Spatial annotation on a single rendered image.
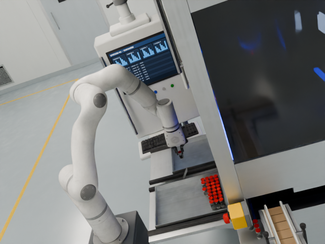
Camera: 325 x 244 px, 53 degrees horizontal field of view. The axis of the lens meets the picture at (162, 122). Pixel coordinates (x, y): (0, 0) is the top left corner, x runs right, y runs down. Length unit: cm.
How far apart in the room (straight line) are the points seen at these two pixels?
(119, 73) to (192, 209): 72
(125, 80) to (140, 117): 87
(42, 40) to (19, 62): 74
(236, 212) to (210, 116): 42
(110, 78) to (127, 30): 71
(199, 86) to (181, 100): 120
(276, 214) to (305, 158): 27
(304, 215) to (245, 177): 35
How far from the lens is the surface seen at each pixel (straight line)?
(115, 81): 141
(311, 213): 156
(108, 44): 207
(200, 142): 197
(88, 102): 131
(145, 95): 150
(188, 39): 100
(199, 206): 161
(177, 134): 170
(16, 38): 741
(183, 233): 154
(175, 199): 169
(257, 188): 137
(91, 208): 154
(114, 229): 165
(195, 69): 104
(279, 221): 143
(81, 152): 141
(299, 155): 132
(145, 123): 231
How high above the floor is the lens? 205
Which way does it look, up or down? 31 degrees down
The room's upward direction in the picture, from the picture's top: 22 degrees counter-clockwise
